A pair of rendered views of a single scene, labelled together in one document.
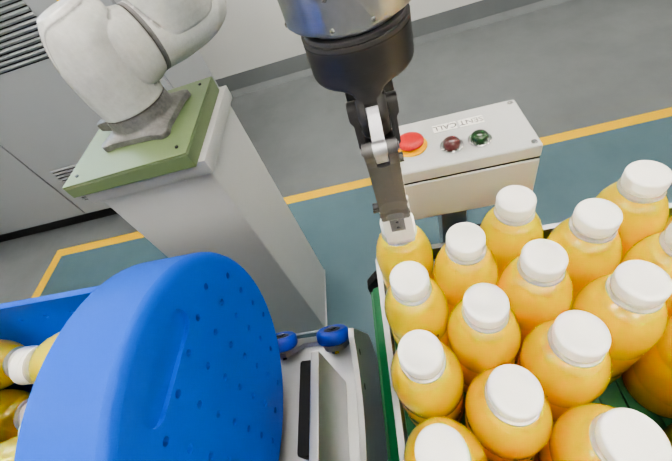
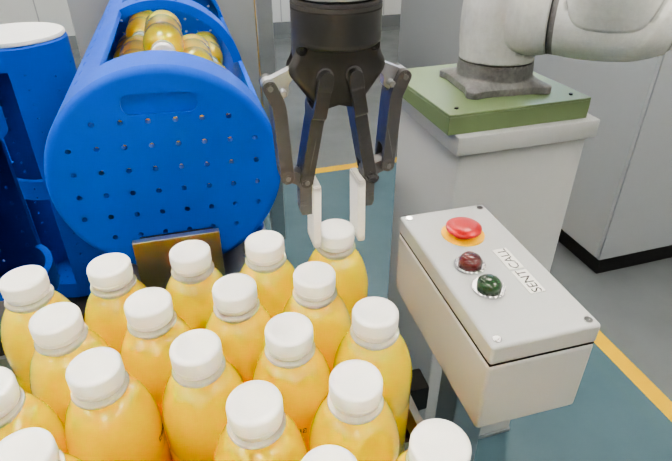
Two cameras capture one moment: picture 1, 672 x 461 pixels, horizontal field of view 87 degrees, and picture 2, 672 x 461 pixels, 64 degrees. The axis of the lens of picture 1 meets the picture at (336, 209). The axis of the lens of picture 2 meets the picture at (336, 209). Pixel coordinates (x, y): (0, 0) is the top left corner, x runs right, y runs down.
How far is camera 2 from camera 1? 0.45 m
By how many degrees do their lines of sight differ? 47
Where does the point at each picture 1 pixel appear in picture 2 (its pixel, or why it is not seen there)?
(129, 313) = (173, 63)
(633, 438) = (94, 364)
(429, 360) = (180, 256)
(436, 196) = (421, 296)
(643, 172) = (440, 437)
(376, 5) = not seen: outside the picture
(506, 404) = (136, 296)
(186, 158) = (447, 121)
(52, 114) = not seen: hidden behind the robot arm
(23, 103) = not seen: hidden behind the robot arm
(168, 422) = (129, 120)
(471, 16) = not seen: outside the picture
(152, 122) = (479, 80)
